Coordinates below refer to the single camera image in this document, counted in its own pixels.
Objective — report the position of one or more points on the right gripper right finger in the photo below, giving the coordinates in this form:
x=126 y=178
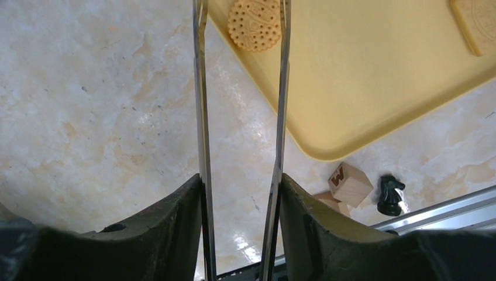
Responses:
x=322 y=244

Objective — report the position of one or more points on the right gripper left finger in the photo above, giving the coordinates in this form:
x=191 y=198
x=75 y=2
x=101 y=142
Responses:
x=158 y=243

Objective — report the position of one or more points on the metal tongs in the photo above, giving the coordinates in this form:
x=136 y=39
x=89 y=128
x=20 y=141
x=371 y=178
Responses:
x=240 y=144

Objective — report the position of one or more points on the orange biscuit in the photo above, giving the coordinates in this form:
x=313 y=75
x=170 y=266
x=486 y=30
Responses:
x=254 y=25

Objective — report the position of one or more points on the brown wooden blocks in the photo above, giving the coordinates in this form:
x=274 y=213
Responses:
x=348 y=188

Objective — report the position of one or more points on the small black block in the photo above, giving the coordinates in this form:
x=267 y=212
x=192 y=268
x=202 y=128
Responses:
x=389 y=199

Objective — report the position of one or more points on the yellow serving tray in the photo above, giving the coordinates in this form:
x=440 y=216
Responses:
x=362 y=69

